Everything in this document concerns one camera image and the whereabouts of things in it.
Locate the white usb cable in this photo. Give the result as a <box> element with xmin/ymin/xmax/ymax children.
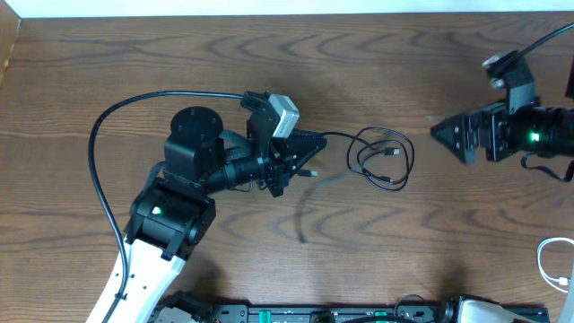
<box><xmin>535</xmin><ymin>236</ymin><xmax>574</xmax><ymax>294</ymax></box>

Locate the black usb cable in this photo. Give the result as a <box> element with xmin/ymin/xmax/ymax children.
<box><xmin>297</xmin><ymin>127</ymin><xmax>415</xmax><ymax>193</ymax></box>

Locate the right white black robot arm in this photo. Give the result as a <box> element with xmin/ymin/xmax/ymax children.
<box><xmin>430</xmin><ymin>101</ymin><xmax>573</xmax><ymax>170</ymax></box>

